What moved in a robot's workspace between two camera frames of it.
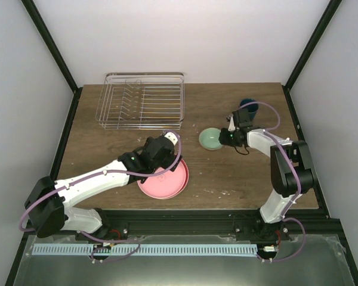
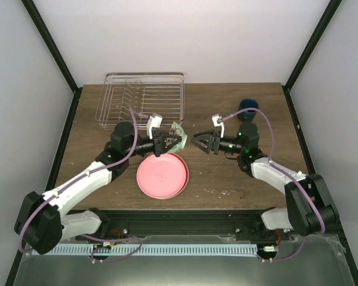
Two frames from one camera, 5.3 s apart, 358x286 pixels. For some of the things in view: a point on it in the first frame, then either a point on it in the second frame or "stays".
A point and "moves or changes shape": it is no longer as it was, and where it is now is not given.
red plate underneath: x=185 y=184 stays
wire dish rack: x=142 y=101 stays
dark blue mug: x=252 y=109 stays
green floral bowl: x=209 y=139 moves or changes shape
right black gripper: x=222 y=139 -> x=213 y=143
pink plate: x=166 y=185 stays
